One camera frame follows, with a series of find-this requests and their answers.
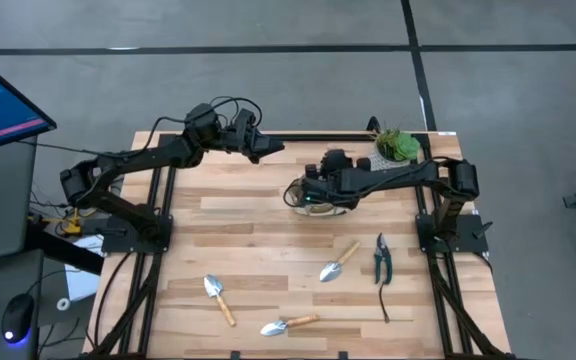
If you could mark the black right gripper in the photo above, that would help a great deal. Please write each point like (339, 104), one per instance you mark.
(328, 192)

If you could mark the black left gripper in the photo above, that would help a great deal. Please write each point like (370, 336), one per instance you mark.
(245, 137)

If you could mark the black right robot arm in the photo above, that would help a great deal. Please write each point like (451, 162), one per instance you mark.
(403, 175)

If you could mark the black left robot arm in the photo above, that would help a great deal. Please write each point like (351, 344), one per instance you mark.
(133, 157)

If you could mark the beige green gardening bag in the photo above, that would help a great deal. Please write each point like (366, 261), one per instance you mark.
(323, 212)

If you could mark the succulent in white patterned pot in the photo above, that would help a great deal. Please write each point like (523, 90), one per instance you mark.
(398, 145)

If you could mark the black desk beam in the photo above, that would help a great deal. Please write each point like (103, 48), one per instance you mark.
(68, 252)

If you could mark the white paper sheet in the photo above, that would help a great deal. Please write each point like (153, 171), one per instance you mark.
(80, 285)

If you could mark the white tape roll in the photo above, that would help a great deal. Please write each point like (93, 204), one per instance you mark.
(59, 304)

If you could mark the black computer mouse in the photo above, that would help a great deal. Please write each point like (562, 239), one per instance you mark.
(18, 315)

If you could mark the black metal table frame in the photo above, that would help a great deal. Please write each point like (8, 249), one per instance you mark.
(318, 137)

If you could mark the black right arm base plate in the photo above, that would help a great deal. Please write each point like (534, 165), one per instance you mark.
(468, 240)

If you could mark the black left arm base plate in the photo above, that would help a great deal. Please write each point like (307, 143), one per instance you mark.
(118, 242)

